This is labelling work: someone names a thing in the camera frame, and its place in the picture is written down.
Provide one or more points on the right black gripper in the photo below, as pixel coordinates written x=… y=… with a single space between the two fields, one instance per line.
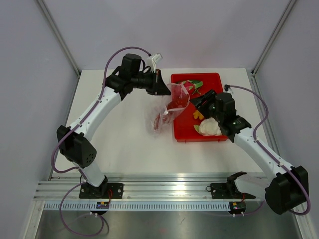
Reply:
x=200 y=100

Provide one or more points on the right aluminium frame post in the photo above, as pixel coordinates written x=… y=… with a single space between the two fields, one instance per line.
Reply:
x=274 y=35

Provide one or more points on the pink dragon fruit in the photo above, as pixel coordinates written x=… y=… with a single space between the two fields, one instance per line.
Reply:
x=192 y=86

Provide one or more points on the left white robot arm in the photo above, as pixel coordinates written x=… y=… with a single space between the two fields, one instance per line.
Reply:
x=74 y=141

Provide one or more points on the left small circuit board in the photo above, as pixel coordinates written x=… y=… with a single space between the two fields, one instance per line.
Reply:
x=102 y=205

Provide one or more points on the yellow ginger root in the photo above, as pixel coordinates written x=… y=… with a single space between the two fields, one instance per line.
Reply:
x=198 y=115

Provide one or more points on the small circuit board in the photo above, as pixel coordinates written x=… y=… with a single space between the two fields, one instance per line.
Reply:
x=102 y=205
x=237 y=208

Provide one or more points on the aluminium mounting rail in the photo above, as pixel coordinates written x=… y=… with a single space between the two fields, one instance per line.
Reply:
x=139 y=187

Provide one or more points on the white slotted cable duct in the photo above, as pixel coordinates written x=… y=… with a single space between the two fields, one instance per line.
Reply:
x=140 y=206

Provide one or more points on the right small circuit board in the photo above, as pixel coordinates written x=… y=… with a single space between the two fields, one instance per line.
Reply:
x=237 y=208

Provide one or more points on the white cauliflower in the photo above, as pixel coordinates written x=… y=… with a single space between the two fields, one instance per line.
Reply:
x=208 y=127

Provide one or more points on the red plastic tray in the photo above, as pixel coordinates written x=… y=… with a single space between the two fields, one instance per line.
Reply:
x=190 y=125

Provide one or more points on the clear zip top bag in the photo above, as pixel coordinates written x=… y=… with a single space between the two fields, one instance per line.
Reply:
x=158 y=105

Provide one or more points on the left aluminium frame post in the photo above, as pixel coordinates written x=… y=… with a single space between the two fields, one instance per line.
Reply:
x=58 y=36

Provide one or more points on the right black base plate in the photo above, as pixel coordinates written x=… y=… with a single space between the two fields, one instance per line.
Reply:
x=226 y=191

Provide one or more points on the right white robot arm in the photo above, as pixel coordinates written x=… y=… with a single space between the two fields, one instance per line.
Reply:
x=286 y=187

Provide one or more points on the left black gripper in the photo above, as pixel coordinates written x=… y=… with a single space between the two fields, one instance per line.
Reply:
x=157 y=87

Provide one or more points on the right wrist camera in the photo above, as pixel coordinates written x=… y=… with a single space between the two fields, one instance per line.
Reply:
x=228 y=89

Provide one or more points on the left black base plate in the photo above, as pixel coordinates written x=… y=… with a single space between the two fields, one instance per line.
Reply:
x=105 y=191

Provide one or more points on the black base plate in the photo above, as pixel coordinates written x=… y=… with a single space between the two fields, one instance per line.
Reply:
x=226 y=191
x=105 y=191

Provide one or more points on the aluminium frame post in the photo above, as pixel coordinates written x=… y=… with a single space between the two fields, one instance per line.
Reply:
x=274 y=35
x=58 y=36

